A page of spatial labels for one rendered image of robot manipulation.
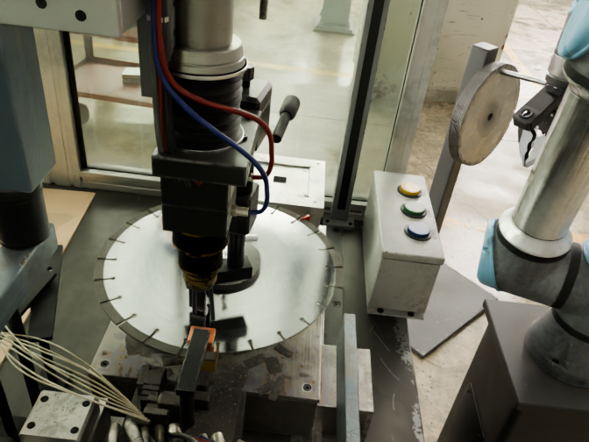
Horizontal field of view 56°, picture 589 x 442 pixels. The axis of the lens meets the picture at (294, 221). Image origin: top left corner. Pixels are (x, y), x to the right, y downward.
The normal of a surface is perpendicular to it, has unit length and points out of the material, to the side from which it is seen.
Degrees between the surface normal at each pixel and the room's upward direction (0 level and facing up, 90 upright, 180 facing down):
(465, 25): 91
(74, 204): 0
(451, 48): 90
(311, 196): 0
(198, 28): 90
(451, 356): 0
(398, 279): 90
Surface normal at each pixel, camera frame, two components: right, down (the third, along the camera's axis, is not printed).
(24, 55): 0.99, 0.12
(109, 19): -0.06, 0.58
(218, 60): 0.54, 0.32
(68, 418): 0.11, -0.80
